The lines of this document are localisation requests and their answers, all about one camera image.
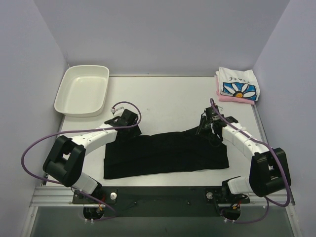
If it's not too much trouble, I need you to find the black t shirt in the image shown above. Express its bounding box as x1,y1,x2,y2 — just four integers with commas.
103,128,229,179

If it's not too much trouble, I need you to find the white plastic bin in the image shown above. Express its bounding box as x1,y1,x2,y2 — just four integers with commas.
54,65,109,118

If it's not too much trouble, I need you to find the white daisy print t shirt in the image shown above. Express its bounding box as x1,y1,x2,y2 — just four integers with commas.
216,67,260,102

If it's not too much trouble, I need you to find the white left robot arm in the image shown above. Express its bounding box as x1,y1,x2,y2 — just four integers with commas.
43,109,141,203

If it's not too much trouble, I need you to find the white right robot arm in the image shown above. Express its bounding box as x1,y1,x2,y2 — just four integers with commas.
197,106,291,197

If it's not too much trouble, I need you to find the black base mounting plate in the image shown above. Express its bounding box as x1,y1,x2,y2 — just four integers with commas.
72,186,250,219

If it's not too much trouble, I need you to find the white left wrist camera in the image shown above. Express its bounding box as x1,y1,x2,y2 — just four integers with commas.
110,107,124,115

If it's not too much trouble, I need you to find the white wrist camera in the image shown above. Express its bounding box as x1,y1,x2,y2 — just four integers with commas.
215,106,224,111
110,107,124,115

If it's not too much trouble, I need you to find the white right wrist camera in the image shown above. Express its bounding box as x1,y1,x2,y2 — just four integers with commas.
215,106,224,111

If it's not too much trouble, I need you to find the aluminium front rail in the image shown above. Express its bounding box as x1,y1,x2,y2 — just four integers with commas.
30,186,74,207

